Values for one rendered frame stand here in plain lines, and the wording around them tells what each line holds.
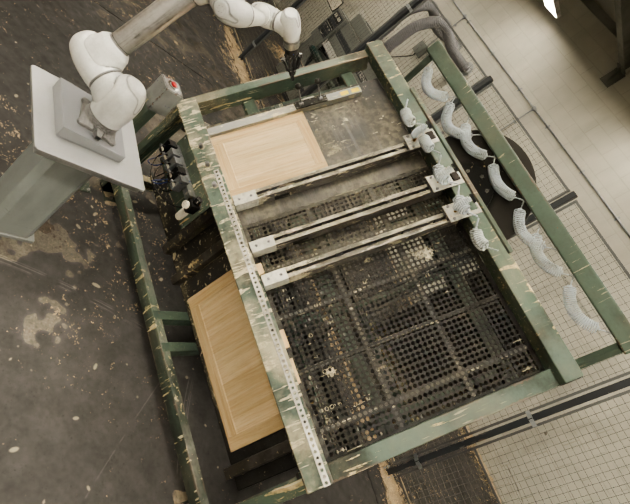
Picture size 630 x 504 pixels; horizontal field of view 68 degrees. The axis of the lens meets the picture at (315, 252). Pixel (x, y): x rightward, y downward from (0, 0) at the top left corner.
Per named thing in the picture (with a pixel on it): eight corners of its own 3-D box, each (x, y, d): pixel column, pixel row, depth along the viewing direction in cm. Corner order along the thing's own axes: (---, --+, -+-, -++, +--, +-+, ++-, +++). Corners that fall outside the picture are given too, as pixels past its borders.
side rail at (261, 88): (198, 108, 285) (194, 95, 275) (363, 62, 303) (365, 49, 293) (201, 116, 283) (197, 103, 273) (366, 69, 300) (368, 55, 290)
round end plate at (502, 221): (384, 175, 318) (491, 101, 286) (387, 177, 322) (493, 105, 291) (437, 276, 287) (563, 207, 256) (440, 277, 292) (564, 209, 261)
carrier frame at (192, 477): (99, 180, 307) (181, 102, 275) (237, 222, 423) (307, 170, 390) (182, 541, 224) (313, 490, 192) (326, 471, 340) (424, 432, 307)
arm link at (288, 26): (304, 34, 247) (284, 25, 249) (305, 8, 232) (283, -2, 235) (293, 47, 243) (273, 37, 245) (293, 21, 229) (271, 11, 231)
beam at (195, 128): (179, 113, 283) (174, 101, 273) (198, 108, 285) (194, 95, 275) (306, 493, 199) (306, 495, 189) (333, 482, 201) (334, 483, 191)
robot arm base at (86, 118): (74, 128, 193) (83, 120, 191) (81, 97, 206) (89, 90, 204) (112, 153, 206) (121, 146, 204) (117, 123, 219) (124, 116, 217)
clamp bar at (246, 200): (232, 200, 252) (225, 175, 230) (428, 138, 271) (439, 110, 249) (238, 215, 248) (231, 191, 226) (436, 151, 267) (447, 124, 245)
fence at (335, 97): (208, 133, 270) (206, 128, 266) (358, 90, 285) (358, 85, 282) (210, 139, 268) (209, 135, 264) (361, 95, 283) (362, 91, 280)
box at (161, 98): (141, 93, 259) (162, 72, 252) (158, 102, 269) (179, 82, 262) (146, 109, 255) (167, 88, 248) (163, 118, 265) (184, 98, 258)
